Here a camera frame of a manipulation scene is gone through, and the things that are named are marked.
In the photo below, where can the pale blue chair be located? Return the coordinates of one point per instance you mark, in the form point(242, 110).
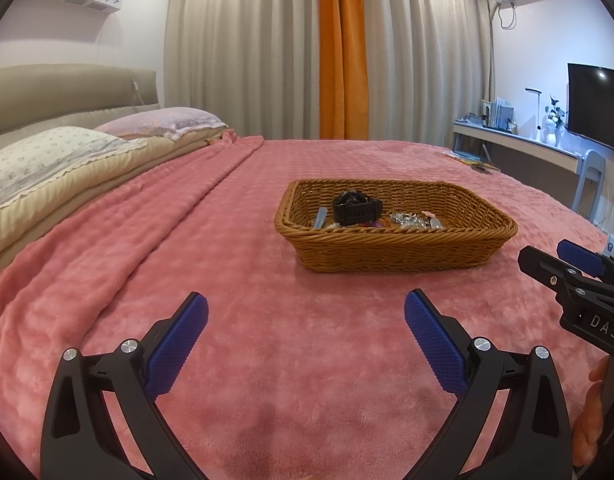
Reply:
point(589, 175)

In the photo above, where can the white desk lamp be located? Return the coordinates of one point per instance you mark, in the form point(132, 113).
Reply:
point(537, 110)

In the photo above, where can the blue hair clip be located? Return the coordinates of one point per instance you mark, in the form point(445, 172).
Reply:
point(321, 217)

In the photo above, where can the beige padded headboard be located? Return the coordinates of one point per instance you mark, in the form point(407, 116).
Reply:
point(62, 95)

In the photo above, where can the black television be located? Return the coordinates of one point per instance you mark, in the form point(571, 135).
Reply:
point(597, 105)

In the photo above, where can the potted plant in vase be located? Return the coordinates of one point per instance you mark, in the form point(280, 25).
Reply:
point(556, 120)

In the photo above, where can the orange curtain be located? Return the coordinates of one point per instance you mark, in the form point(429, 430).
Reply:
point(342, 50)

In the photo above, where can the black wrist watch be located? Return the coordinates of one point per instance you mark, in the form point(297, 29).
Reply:
point(357, 210)

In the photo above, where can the white wall desk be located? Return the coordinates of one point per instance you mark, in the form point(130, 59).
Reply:
point(517, 145)

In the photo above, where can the person's right hand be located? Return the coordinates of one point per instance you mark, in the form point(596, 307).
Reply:
point(589, 420)

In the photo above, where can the boxes on desk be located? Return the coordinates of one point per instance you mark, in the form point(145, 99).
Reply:
point(499, 115)

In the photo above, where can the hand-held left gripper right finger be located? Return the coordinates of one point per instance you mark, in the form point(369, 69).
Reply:
point(437, 345)

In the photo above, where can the brown wicker basket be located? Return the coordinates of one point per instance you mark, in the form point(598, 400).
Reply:
point(387, 250)

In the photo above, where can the pink fleece blanket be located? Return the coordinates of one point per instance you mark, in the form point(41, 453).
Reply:
point(237, 310)

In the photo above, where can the purple pillow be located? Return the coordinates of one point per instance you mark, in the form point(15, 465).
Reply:
point(162, 122)

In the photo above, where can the beige quilt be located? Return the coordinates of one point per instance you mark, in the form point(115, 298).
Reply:
point(87, 195)

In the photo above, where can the small packets on bed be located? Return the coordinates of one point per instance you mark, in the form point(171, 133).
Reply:
point(472, 160)

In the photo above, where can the white floral pillow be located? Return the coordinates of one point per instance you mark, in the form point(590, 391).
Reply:
point(47, 160)

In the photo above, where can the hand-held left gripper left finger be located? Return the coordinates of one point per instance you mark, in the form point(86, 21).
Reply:
point(177, 345)

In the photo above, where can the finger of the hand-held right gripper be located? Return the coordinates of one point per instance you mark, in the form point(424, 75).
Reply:
point(542, 265)
point(579, 257)

